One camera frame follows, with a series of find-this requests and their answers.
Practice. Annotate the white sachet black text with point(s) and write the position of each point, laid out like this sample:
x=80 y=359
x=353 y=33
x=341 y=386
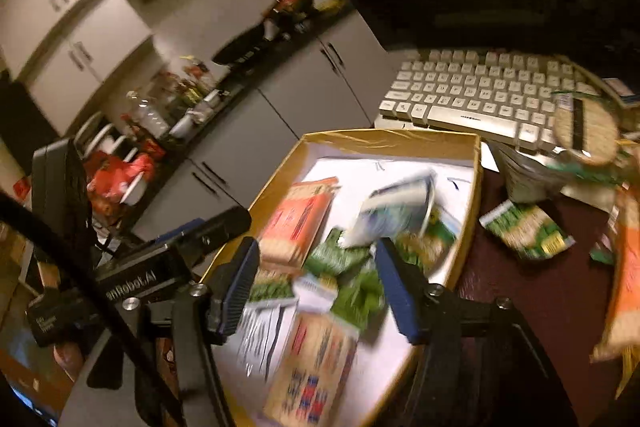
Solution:
x=260 y=339

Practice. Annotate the round cookie packet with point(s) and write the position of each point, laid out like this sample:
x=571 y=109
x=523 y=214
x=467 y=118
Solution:
x=585 y=132

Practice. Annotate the maroon tablecloth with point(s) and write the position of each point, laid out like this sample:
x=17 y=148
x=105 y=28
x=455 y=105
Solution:
x=540 y=307

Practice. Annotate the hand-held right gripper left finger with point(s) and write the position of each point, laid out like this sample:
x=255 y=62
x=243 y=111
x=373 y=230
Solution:
x=239 y=282

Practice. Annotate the black wok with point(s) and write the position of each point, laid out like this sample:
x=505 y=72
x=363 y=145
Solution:
x=240 y=47

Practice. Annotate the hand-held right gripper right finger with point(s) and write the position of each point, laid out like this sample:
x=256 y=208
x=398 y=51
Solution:
x=395 y=292

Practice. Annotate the upper kitchen cabinets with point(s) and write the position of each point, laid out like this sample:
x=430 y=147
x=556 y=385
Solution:
x=90 y=17

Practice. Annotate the white cracker packet red-blue print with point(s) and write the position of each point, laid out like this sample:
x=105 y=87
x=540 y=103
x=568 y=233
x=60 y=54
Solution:
x=312 y=372

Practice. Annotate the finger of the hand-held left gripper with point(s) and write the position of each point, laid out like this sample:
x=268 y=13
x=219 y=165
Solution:
x=177 y=232
x=220 y=227

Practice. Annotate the blue snack packet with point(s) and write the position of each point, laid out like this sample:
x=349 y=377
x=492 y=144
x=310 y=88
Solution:
x=395 y=212

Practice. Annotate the group of condiment bottles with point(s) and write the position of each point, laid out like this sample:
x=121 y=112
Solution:
x=170 y=102

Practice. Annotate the red plastic bags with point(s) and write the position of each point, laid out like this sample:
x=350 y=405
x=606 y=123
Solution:
x=120 y=177

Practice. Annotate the orange cracker packet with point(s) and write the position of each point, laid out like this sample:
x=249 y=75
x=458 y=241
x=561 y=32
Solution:
x=625 y=282
x=300 y=217

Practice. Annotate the white keyboard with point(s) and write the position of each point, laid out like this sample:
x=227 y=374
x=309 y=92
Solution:
x=475 y=92

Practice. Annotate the shallow cardboard box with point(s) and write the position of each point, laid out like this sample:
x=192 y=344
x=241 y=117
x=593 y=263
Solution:
x=380 y=142

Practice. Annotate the grey sachet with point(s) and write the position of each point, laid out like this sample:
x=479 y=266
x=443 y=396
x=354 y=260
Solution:
x=525 y=177

